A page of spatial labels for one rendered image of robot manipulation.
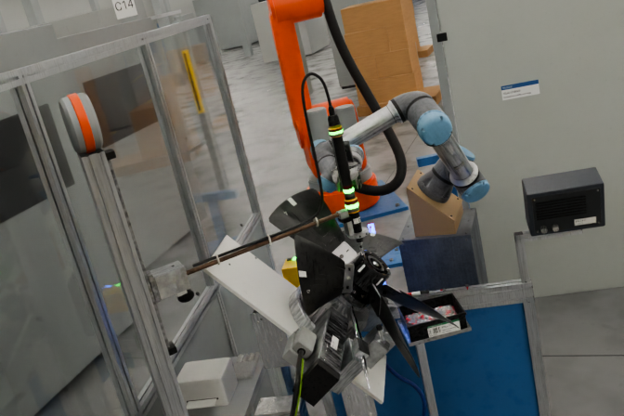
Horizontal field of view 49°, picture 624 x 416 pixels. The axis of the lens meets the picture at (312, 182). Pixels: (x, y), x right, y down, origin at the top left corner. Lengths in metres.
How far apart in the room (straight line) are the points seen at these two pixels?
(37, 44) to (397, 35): 6.32
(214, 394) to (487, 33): 2.45
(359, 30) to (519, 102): 6.43
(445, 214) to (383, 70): 7.49
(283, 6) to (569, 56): 2.81
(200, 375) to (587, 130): 2.61
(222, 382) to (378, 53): 8.24
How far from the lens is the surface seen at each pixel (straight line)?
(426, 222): 2.85
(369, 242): 2.41
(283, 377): 2.31
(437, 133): 2.42
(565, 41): 3.95
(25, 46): 4.68
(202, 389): 2.33
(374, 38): 10.13
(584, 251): 4.31
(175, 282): 1.99
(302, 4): 6.01
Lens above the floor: 2.10
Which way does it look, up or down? 16 degrees down
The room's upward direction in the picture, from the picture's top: 13 degrees counter-clockwise
